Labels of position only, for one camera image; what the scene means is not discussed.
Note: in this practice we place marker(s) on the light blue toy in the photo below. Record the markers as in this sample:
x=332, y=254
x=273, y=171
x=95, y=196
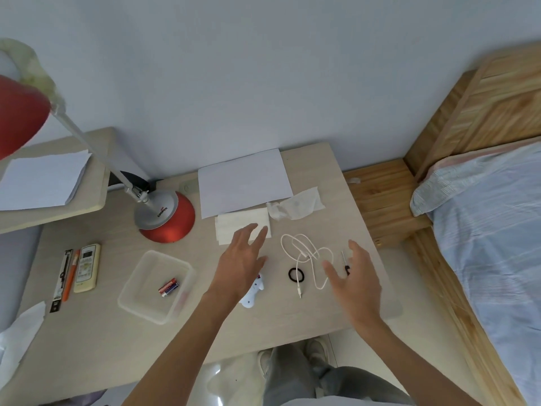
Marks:
x=251, y=298

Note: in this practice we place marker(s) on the white paper stack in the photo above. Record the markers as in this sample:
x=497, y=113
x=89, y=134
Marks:
x=42, y=181

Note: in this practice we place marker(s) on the person's grey shoe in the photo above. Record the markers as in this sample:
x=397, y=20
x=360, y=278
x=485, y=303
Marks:
x=264, y=361
x=319, y=348

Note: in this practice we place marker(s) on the orange pen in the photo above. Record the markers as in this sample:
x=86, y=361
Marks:
x=67, y=283

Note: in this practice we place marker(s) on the white paper sheet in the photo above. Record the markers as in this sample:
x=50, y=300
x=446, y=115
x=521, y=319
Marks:
x=245, y=183

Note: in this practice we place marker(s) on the person's right hand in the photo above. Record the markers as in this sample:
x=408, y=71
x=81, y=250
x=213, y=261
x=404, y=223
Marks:
x=361, y=291

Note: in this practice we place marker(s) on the clear plastic container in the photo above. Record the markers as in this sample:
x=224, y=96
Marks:
x=139, y=300

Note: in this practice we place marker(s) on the black pen package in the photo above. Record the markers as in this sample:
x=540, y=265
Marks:
x=57, y=295

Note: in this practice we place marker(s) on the cream remote control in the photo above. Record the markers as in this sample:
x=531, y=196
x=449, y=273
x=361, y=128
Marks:
x=86, y=268

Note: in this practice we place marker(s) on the crumpled white tissue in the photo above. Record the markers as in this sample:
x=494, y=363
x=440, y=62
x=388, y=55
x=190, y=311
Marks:
x=300, y=205

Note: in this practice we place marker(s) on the blue striped pillow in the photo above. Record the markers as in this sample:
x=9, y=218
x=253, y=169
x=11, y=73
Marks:
x=456, y=181

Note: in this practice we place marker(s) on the wooden bed frame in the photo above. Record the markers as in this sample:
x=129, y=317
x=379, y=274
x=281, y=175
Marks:
x=380, y=198

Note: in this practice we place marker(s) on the long white tissue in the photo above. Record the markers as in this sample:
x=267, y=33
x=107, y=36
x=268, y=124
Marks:
x=19, y=338

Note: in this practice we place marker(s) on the person's left forearm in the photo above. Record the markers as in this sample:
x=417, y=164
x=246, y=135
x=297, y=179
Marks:
x=177, y=363

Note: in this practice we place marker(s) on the red desk lamp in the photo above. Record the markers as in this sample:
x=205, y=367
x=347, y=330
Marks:
x=165, y=224

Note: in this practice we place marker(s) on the flat white napkin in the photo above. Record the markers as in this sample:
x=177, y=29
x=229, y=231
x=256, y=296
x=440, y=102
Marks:
x=228, y=226

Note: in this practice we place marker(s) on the person's grey trousers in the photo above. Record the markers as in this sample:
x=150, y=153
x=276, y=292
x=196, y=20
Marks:
x=296, y=380

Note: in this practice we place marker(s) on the pink pillow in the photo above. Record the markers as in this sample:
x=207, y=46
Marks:
x=486, y=154

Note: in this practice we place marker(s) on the red old battery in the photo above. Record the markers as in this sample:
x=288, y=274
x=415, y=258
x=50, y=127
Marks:
x=166, y=286
x=172, y=288

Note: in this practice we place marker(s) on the person's left hand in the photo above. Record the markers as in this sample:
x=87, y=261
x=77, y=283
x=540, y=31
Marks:
x=236, y=270

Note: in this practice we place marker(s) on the person's right forearm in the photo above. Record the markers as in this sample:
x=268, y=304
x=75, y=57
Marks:
x=414, y=372

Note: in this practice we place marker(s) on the beige desk shelf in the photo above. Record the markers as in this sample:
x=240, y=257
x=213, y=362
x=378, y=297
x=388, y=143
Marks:
x=99, y=181

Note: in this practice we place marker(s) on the light blue striped bedsheet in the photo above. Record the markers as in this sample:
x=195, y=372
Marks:
x=498, y=257

